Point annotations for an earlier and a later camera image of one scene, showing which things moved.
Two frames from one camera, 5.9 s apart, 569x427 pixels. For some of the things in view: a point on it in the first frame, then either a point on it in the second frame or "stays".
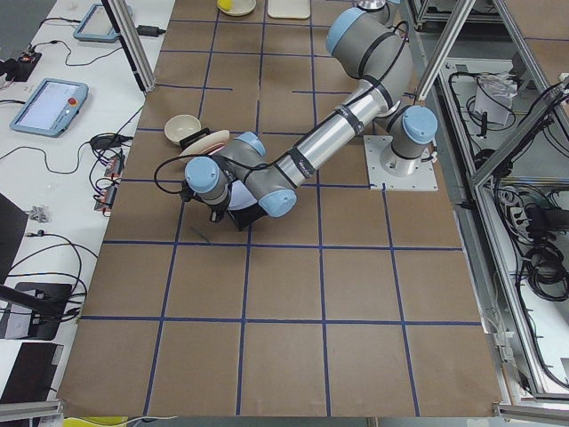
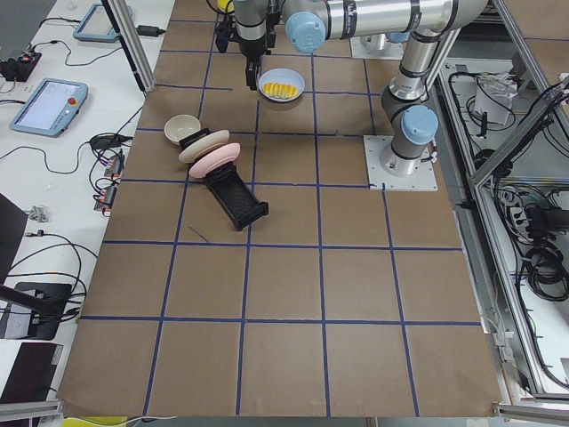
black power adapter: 149,30 stays
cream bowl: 179,126 stays
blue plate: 240,196 -> 285,76
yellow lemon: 226,4 stays
